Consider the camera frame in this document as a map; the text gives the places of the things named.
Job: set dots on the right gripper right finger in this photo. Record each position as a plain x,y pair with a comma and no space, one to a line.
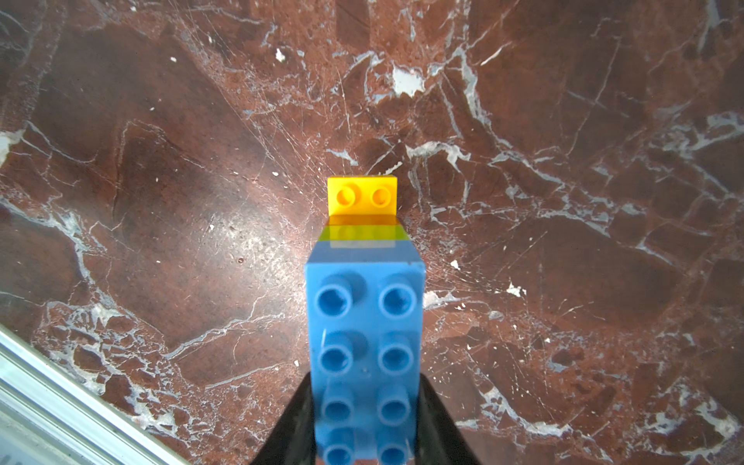
439,441

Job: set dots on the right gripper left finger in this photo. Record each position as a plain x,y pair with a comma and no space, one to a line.
292,440

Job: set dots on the light blue long lego brick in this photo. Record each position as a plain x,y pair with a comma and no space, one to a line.
365,309

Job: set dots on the green small lego brick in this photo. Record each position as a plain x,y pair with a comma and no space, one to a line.
363,233

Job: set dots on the yellow lego brick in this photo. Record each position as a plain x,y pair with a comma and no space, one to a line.
362,195

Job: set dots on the orange small lego brick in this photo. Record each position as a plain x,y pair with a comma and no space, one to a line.
362,220

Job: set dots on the aluminium front rail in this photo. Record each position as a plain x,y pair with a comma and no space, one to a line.
49,418

